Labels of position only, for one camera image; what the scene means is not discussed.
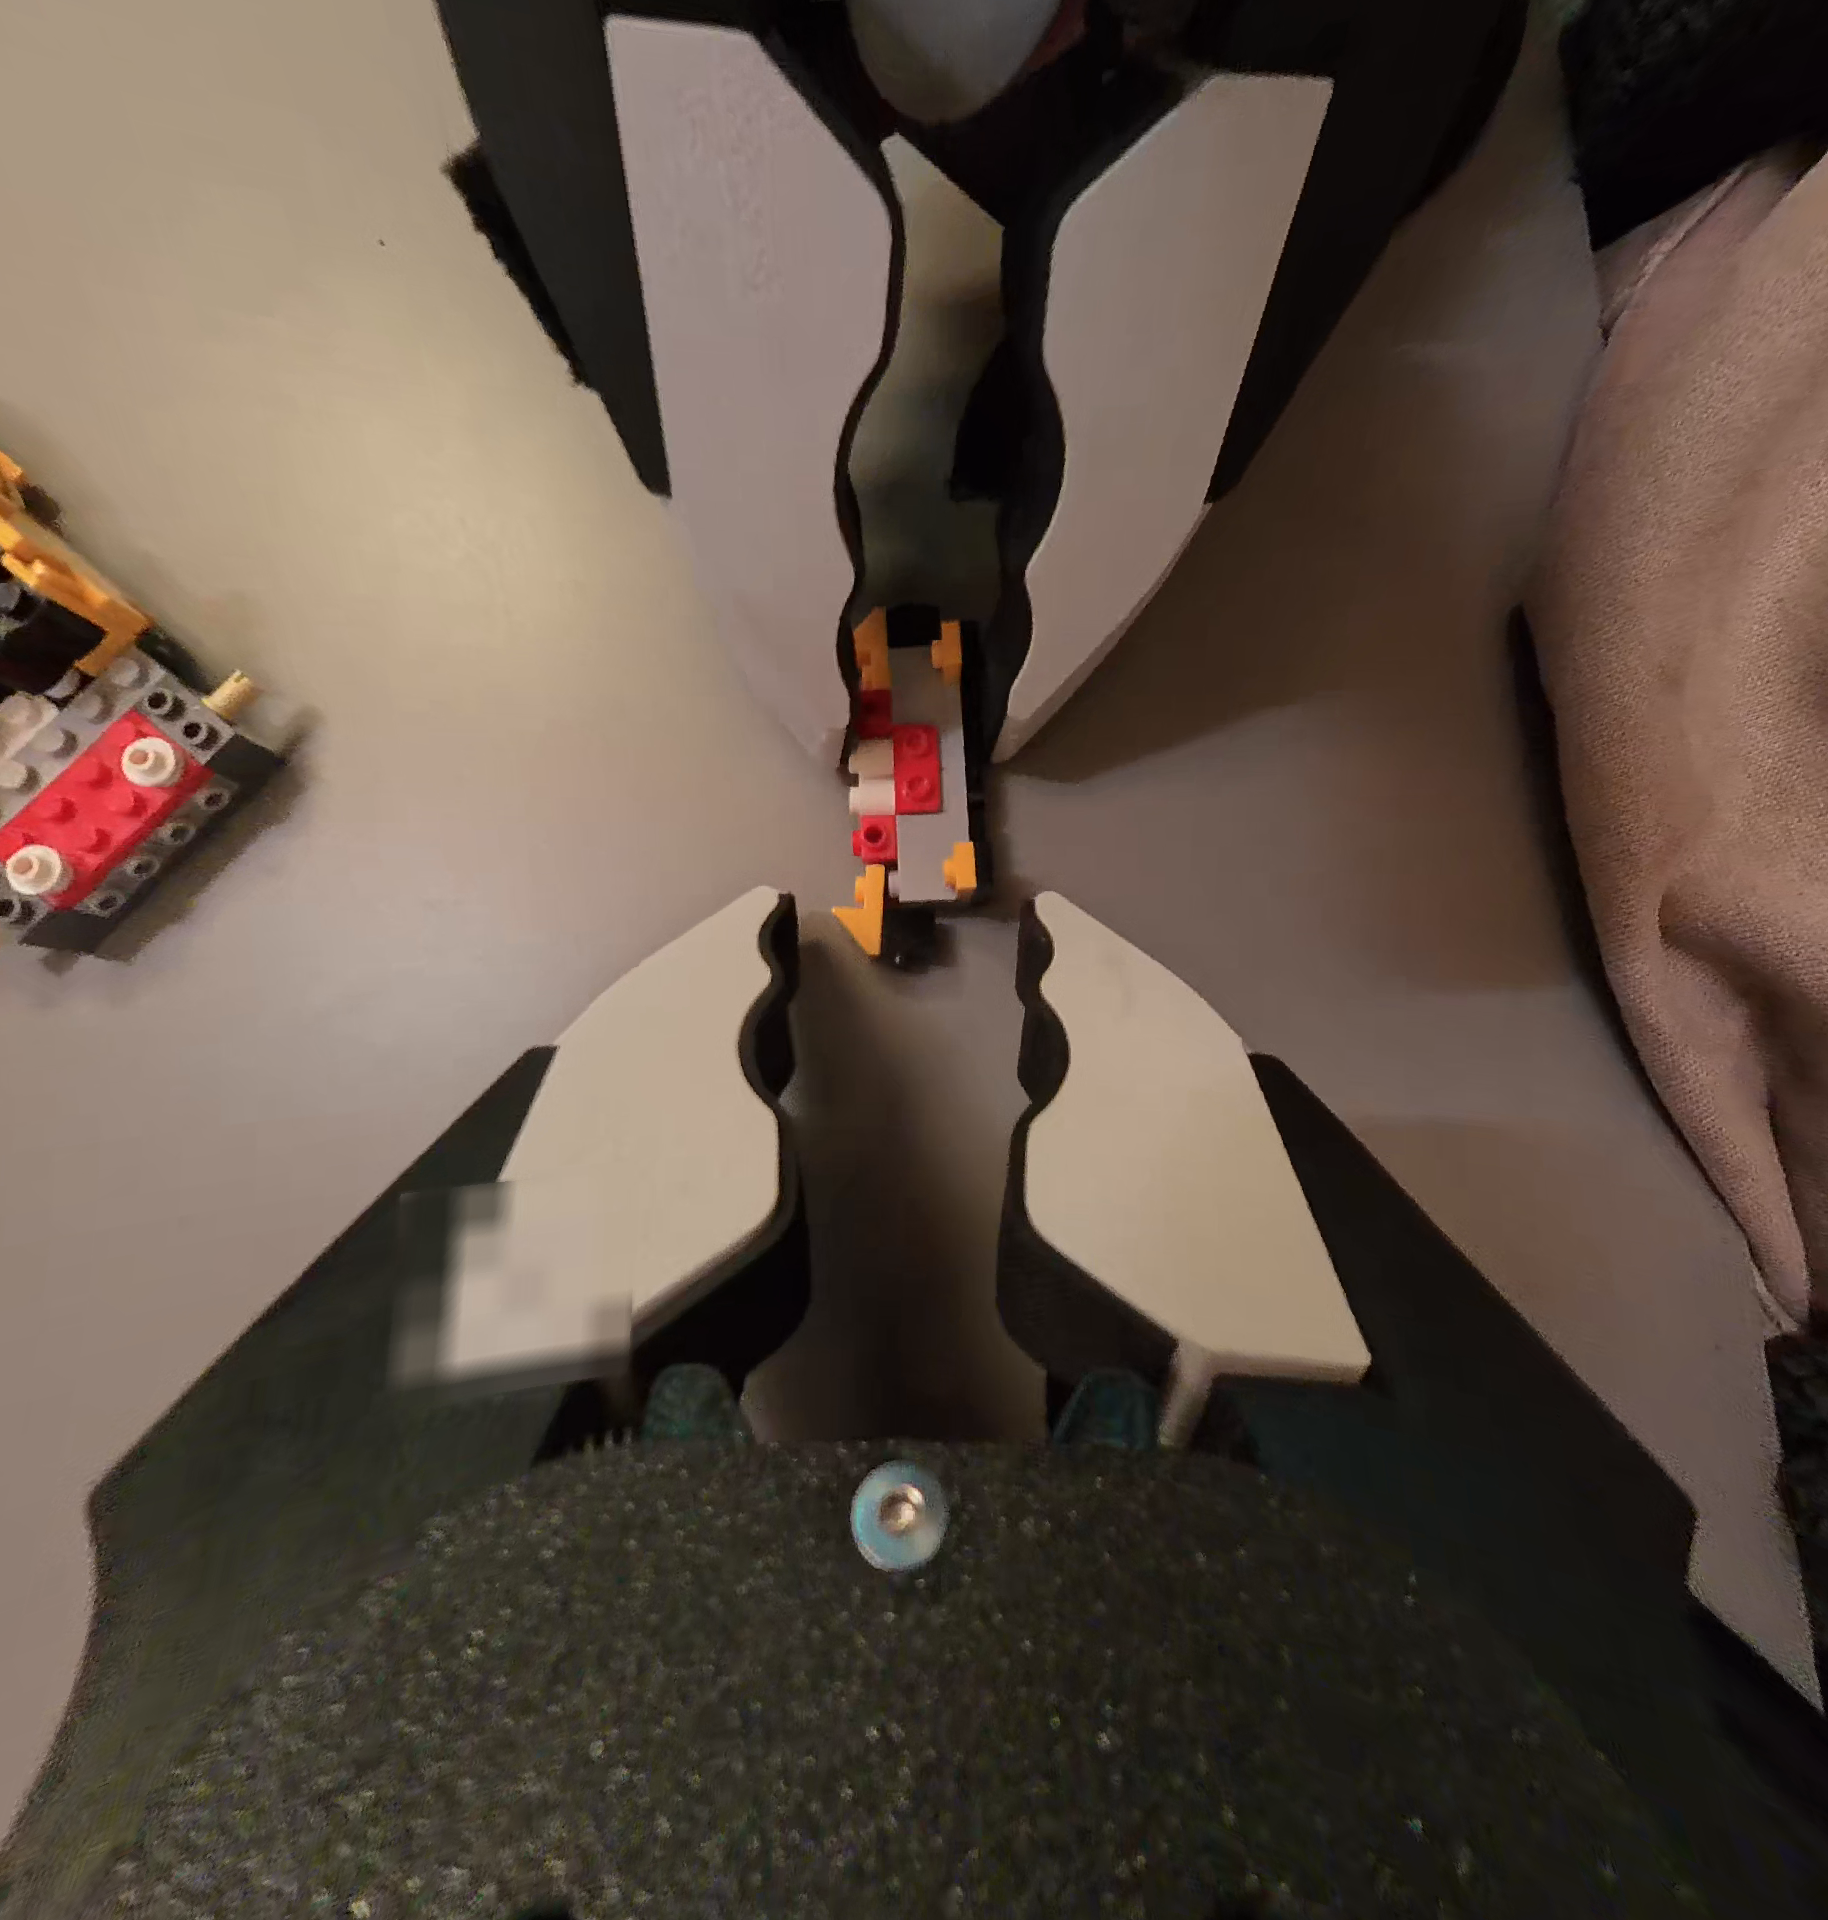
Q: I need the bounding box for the yellow lego car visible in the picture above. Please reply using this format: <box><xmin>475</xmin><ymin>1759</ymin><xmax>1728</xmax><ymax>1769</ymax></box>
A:
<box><xmin>0</xmin><ymin>414</ymin><xmax>287</xmax><ymax>966</ymax></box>

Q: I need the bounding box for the red white lego assembly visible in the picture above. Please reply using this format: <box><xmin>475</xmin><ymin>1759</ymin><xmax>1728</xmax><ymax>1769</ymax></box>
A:
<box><xmin>828</xmin><ymin>598</ymin><xmax>993</xmax><ymax>975</ymax></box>

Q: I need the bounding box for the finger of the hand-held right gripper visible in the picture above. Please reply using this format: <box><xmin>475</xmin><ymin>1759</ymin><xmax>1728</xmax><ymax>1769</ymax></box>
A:
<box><xmin>602</xmin><ymin>15</ymin><xmax>909</xmax><ymax>770</ymax></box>
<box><xmin>982</xmin><ymin>71</ymin><xmax>1337</xmax><ymax>767</ymax></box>

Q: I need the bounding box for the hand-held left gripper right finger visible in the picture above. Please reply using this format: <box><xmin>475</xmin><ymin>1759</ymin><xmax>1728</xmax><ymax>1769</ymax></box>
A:
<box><xmin>995</xmin><ymin>892</ymin><xmax>1377</xmax><ymax>1453</ymax></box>

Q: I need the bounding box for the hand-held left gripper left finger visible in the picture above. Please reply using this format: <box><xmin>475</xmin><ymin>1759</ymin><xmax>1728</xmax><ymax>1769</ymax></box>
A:
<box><xmin>492</xmin><ymin>885</ymin><xmax>807</xmax><ymax>1408</ymax></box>

